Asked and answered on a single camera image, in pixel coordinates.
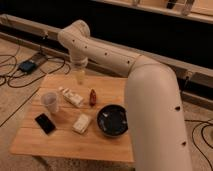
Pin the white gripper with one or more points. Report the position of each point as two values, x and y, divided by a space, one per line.
79 72

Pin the translucent ceramic cup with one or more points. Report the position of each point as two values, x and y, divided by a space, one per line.
50 101

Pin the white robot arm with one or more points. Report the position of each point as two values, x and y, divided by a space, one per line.
152 99

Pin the small red-brown bottle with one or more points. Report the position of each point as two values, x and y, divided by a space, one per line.
92 100

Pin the white rectangular block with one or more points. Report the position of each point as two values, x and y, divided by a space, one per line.
82 123

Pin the wooden table board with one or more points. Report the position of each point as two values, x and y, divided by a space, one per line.
30 139

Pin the blue power device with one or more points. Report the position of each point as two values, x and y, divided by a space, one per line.
27 67

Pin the black smartphone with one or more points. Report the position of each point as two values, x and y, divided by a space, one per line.
45 123

